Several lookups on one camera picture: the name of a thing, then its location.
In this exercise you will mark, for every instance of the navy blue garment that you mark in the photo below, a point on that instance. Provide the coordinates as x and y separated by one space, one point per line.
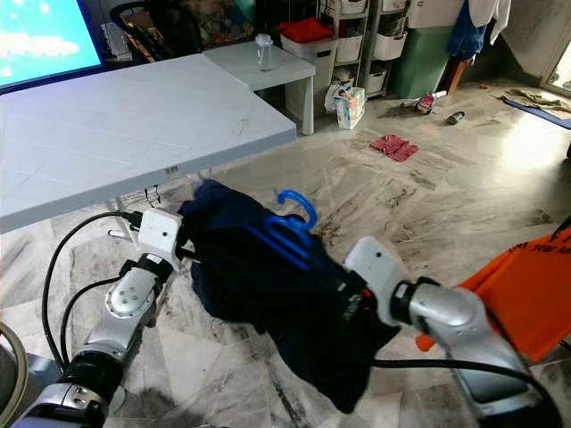
259 312

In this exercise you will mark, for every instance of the blue plastic hanger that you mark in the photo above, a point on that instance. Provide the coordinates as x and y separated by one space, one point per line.
290 234

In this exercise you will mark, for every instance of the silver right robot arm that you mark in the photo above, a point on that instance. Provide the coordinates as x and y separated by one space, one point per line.
464 325

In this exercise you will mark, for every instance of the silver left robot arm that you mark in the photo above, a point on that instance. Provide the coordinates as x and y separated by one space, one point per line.
125 308

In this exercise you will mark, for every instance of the white folding table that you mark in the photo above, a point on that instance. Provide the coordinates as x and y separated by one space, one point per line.
134 125

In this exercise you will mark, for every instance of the pink floor rag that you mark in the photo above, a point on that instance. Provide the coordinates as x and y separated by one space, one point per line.
394 147

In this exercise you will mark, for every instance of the orange printed t-shirt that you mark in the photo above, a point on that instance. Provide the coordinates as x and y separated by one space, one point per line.
526 285

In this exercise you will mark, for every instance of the small grey shoe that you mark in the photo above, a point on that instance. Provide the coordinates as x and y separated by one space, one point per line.
457 118

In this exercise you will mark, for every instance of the small pink white toy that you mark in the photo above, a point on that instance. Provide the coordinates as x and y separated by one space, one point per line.
426 102

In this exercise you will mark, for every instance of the clear plastic bottle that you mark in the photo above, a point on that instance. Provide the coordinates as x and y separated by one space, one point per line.
264 53

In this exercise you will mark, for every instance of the black stroller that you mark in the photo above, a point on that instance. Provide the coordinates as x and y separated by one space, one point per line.
161 27

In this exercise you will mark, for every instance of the white storage bin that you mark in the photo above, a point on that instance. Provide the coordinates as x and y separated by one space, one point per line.
317 58

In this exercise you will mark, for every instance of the green laundry bin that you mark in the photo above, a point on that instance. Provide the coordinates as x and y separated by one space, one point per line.
419 62

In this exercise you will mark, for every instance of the red folded cloth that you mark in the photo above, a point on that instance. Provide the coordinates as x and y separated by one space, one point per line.
306 29

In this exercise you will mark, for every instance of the flat screen television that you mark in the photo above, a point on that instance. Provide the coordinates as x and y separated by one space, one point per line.
45 40

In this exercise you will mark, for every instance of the white drawer shelf unit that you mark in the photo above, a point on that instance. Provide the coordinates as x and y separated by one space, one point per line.
384 45

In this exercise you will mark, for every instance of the blue edged floor mat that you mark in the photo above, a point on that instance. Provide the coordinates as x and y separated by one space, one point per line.
540 100

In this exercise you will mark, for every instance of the blue hanging garment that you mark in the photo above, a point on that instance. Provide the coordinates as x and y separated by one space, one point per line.
468 36

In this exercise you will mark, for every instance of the white hanging garment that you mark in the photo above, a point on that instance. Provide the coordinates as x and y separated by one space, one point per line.
492 13

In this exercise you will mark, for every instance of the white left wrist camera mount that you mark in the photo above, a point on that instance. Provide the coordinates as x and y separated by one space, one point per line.
161 234

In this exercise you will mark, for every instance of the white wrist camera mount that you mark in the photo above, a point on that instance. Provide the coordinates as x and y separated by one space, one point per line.
161 234
376 267

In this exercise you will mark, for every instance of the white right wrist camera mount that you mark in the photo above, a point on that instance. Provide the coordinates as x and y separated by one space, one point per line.
376 267

